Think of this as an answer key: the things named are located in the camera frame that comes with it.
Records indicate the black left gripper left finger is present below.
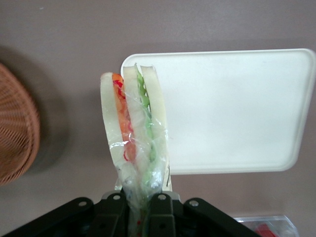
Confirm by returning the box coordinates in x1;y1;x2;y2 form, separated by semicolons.
18;192;131;237

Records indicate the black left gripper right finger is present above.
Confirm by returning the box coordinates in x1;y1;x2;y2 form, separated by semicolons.
147;193;264;237

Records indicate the triangle sandwich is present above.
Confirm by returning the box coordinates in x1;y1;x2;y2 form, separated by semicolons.
100;63;173;237

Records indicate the brown wicker basket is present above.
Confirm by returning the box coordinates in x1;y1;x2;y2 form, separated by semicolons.
0;61;41;186

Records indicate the beige plastic tray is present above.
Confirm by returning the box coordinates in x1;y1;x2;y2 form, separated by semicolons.
120;48;316;176

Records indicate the clear acrylic bottle rack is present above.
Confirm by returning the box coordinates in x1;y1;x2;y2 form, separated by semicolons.
233;214;297;237

